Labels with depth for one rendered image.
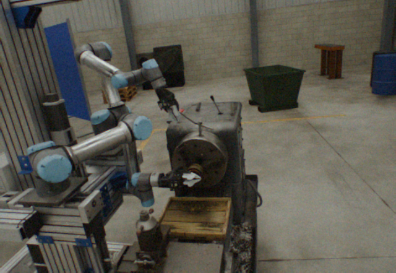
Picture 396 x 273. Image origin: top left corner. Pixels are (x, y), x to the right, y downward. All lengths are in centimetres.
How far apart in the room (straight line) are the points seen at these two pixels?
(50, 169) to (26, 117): 43
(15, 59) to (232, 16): 1025
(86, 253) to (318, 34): 1113
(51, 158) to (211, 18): 1048
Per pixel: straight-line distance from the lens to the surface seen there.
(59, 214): 149
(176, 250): 121
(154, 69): 151
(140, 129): 135
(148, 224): 109
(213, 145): 152
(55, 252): 201
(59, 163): 125
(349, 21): 1235
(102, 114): 175
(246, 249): 175
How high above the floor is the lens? 177
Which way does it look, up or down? 19 degrees down
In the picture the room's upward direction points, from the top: 7 degrees counter-clockwise
